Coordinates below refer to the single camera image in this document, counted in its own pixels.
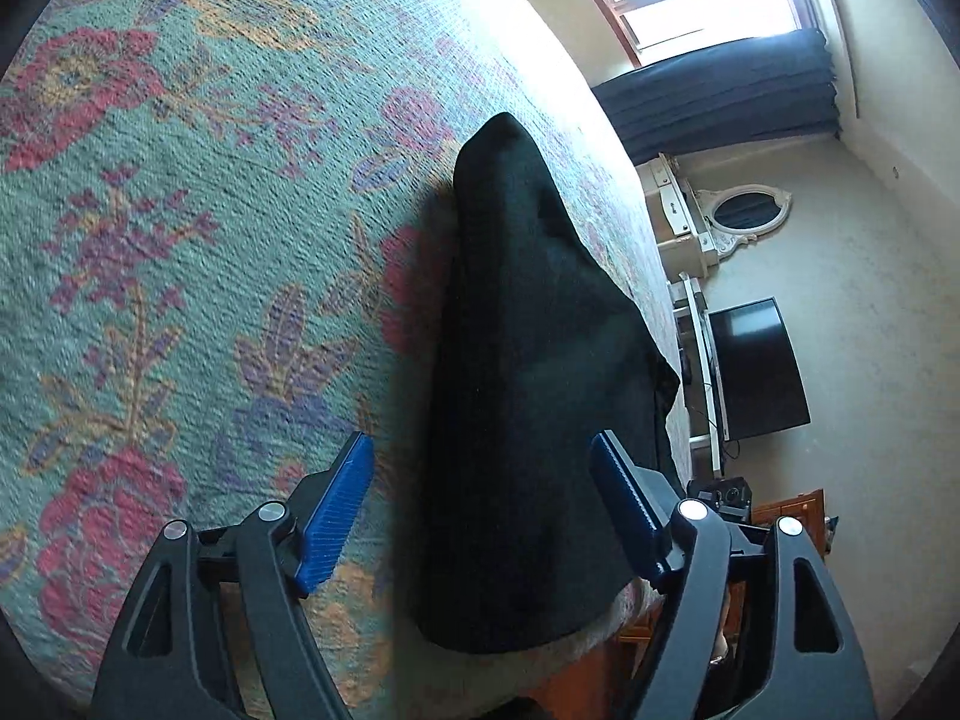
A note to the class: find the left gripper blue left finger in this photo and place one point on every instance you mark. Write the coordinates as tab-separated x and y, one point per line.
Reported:
325	506

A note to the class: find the white vanity dresser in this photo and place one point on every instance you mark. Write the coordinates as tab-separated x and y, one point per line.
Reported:
684	242

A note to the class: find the black flat television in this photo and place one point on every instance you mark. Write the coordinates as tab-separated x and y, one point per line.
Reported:
762	391

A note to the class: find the floral bedspread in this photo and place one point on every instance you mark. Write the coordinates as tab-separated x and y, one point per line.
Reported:
226	226

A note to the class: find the brown wooden cabinet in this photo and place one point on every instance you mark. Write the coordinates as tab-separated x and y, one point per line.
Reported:
808	508

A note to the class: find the dark blue right curtain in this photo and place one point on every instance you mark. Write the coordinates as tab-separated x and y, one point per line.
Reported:
750	90

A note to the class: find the white tv stand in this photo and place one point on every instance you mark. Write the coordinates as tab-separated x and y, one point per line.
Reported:
702	381

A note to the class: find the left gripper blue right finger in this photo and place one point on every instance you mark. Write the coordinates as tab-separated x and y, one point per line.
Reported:
633	498

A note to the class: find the black pants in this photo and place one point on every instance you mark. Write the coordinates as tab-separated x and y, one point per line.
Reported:
538	351

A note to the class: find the oval vanity mirror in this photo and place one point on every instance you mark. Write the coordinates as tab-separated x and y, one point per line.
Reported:
738	216

